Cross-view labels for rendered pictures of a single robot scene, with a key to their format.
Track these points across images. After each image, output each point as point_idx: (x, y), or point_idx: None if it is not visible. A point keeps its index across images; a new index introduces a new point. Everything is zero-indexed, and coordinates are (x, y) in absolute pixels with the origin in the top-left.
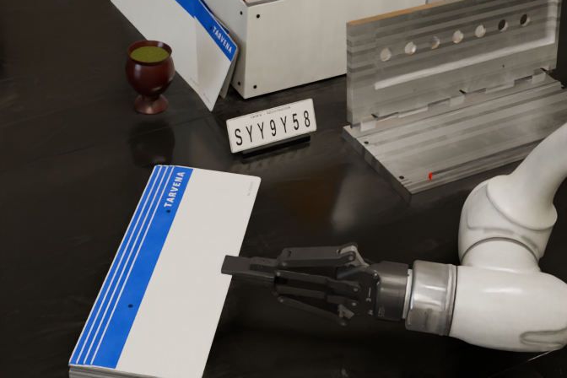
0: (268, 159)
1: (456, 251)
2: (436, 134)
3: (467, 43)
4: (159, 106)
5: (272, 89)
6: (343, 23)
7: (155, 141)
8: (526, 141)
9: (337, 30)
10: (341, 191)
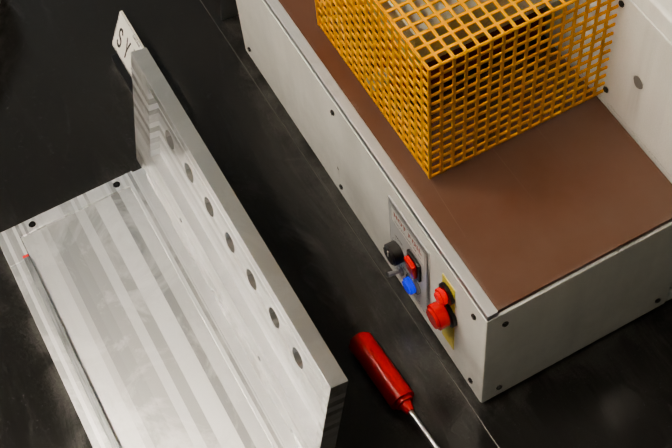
0: (113, 87)
1: None
2: (139, 277)
3: (239, 269)
4: None
5: (264, 76)
6: (310, 103)
7: None
8: (118, 404)
9: (305, 101)
10: (38, 167)
